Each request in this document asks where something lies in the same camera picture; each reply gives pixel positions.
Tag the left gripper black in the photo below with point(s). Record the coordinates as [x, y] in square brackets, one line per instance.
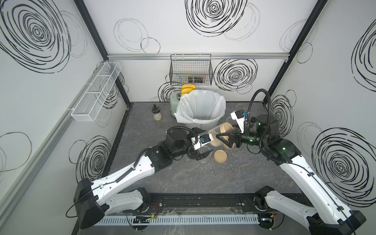
[195, 153]

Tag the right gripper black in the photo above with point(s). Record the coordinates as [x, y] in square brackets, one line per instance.
[231, 135]

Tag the rice jar tan lid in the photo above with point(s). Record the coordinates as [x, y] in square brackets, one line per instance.
[205, 148]
[214, 131]

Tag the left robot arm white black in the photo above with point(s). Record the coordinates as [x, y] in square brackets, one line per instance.
[94, 199]

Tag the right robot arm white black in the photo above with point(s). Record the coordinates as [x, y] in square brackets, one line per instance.
[327, 215]

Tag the metal mesh trash bin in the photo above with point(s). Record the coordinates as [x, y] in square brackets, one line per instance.
[204, 124]

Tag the white plastic bin liner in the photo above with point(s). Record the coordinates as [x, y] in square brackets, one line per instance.
[200, 104]

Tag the mint green toaster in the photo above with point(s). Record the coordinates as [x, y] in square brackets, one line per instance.
[174, 99]

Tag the yellow toast slice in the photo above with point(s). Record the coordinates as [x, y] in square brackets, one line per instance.
[189, 86]
[186, 90]

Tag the small bottle black pump top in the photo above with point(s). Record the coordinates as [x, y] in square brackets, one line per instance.
[156, 112]

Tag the dark bottle in basket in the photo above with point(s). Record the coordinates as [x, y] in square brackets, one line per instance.
[196, 80]

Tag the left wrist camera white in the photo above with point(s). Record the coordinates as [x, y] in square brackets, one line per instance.
[202, 141]

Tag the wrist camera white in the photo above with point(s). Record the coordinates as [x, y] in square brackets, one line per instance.
[240, 117]
[202, 141]

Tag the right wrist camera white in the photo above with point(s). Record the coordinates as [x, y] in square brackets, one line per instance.
[240, 117]

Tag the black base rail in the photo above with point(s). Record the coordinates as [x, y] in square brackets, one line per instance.
[164, 201]

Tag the black wire wall basket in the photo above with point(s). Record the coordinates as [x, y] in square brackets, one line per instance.
[180, 70]

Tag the aluminium wall rail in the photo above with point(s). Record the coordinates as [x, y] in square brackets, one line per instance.
[197, 56]

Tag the white mesh wall shelf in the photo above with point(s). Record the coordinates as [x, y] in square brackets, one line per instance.
[100, 94]

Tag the white slotted cable duct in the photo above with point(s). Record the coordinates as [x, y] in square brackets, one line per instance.
[214, 219]

